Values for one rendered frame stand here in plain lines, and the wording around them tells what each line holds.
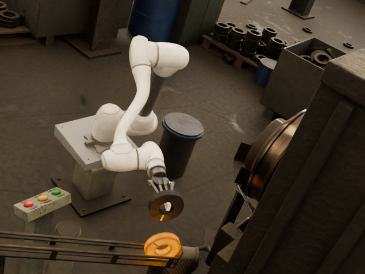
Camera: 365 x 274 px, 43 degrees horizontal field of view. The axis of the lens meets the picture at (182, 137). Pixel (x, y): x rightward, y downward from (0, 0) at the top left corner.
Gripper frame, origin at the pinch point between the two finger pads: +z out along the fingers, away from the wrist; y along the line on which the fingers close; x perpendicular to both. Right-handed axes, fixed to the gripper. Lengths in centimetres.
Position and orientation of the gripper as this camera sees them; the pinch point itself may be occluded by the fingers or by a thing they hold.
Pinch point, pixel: (167, 202)
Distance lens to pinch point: 197.7
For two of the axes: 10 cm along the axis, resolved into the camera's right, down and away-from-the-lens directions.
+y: -9.3, -0.9, -3.5
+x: 2.7, -8.2, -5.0
